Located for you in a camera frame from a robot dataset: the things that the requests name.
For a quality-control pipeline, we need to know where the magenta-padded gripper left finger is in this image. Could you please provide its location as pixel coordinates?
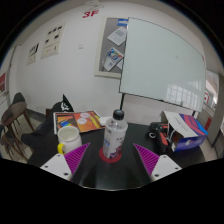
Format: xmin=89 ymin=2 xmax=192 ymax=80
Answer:
xmin=39 ymin=142 xmax=91 ymax=182

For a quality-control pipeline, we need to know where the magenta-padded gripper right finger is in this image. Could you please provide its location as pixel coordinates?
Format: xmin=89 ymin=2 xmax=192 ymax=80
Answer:
xmin=133 ymin=143 xmax=183 ymax=183

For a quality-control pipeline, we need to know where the clear black-capped drink bottle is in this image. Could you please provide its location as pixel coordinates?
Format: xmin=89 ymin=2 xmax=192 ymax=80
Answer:
xmin=102 ymin=109 xmax=129 ymax=160

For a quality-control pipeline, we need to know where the blue printed cardboard box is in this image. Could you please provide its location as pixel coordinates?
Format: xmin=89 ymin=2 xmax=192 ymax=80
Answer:
xmin=160 ymin=110 xmax=209 ymax=153

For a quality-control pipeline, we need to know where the orange colourful booklet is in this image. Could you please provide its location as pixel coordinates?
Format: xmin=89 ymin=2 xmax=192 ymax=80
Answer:
xmin=53 ymin=110 xmax=106 ymax=135

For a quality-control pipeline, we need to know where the black pennant flag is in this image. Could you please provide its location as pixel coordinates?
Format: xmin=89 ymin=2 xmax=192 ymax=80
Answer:
xmin=49 ymin=94 xmax=75 ymax=114

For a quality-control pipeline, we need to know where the small white flat case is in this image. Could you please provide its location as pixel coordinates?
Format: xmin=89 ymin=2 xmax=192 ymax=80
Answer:
xmin=99 ymin=116 xmax=113 ymax=127

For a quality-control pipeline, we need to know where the round wooden table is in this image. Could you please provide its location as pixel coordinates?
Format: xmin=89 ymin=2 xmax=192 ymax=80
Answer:
xmin=0 ymin=101 xmax=34 ymax=134

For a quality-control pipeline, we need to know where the dark round-back chair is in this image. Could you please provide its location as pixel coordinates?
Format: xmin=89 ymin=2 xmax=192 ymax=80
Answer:
xmin=11 ymin=92 xmax=26 ymax=105

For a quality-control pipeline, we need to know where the glass whiteboard on stand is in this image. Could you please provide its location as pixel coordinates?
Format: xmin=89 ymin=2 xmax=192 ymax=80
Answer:
xmin=118 ymin=17 xmax=207 ymax=113

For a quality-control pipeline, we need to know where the grey notice board with papers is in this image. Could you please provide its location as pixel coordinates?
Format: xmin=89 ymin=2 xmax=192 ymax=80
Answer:
xmin=94 ymin=17 xmax=129 ymax=79

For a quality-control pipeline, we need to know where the red floor number sign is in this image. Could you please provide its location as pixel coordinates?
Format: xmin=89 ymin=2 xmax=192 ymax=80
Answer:
xmin=81 ymin=9 xmax=100 ymax=20

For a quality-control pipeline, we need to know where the white mug with yellow handle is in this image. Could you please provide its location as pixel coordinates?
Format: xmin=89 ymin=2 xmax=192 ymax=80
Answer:
xmin=57 ymin=125 xmax=83 ymax=156

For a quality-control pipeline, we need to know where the red wall poster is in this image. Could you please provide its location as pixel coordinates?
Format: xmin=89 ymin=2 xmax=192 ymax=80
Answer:
xmin=0 ymin=71 xmax=8 ymax=96

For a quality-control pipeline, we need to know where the small white wall poster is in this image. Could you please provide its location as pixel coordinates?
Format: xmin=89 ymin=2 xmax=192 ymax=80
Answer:
xmin=26 ymin=42 xmax=40 ymax=66

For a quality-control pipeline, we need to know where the large white wall poster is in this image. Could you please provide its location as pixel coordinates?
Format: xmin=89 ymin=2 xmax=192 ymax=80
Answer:
xmin=40 ymin=22 xmax=68 ymax=60

